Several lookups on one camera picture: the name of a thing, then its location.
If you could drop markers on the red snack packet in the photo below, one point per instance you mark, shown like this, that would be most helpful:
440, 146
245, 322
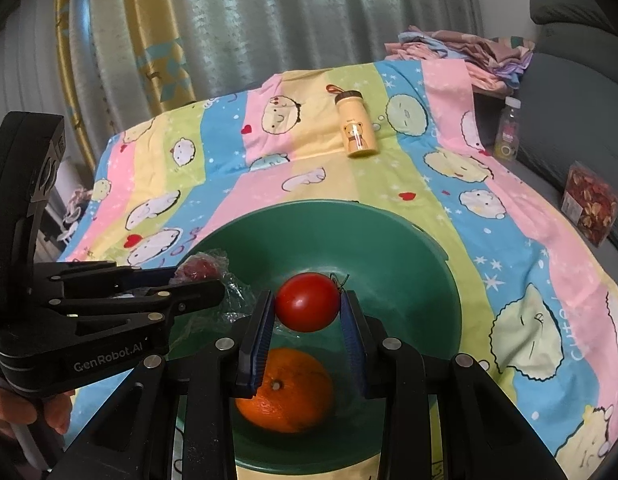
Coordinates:
589, 200

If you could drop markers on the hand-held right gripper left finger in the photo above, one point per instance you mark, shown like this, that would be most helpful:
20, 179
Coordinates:
256, 347

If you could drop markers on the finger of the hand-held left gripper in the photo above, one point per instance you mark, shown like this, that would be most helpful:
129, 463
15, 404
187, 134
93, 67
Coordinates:
104, 275
189, 297

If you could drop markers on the orange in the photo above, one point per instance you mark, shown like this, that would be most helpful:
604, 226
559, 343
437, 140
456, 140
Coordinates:
299, 397

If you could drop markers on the yellow patterned curtain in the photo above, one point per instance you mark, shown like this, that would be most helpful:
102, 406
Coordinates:
154, 35

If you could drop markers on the grey sofa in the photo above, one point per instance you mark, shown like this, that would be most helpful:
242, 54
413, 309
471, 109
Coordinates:
564, 100

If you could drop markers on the pale crumpled cloth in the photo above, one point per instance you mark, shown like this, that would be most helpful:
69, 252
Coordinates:
76, 210

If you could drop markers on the grey curtain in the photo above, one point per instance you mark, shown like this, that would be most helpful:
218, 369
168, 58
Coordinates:
289, 10

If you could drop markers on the cartoon printed striped blanket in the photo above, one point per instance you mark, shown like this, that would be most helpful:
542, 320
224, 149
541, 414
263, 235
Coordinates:
314, 170

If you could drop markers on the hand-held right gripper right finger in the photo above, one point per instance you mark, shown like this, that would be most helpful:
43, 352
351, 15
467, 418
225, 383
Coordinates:
353, 347

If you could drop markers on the plastic-wrapped red fruit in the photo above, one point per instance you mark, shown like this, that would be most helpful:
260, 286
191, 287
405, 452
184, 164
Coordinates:
199, 267

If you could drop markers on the red tomato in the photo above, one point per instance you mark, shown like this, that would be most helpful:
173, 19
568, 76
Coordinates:
306, 302

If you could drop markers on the person's left hand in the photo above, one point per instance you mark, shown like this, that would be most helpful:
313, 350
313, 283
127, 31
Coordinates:
56, 412

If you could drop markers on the pile of folded clothes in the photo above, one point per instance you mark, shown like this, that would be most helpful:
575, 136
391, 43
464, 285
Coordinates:
464, 50

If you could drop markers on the clear plastic drink bottle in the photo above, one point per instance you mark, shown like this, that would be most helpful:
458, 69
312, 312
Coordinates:
506, 135

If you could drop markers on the yellow bear print bottle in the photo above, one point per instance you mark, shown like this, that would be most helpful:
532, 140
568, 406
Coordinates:
356, 130

